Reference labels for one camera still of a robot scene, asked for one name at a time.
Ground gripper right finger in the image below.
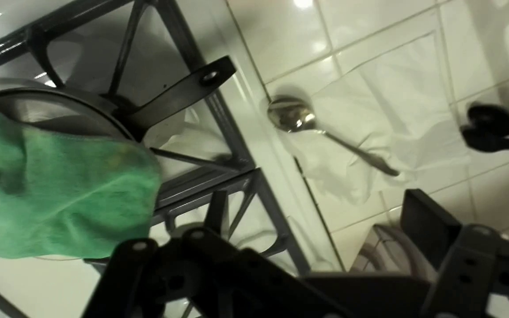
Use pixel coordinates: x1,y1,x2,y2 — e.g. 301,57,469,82
399,189,509,318

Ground white paper napkin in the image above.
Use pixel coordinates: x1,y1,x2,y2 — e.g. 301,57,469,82
277,33,474,204

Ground silver spoon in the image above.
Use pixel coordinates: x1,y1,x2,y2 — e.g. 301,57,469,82
266,96,401,178

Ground green towel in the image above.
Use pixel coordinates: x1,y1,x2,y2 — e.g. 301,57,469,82
0,98,163,260

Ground black tongs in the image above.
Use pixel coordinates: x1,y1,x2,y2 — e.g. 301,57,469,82
460,102,509,154

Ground silver pot with black handle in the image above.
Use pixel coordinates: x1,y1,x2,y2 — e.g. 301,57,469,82
0,55,237,143

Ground white stove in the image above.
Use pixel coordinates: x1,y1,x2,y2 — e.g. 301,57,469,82
0,0,344,318

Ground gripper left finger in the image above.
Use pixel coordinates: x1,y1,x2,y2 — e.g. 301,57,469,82
81,190,340,318

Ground black stove grate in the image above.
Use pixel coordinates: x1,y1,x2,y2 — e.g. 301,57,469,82
0,0,312,318

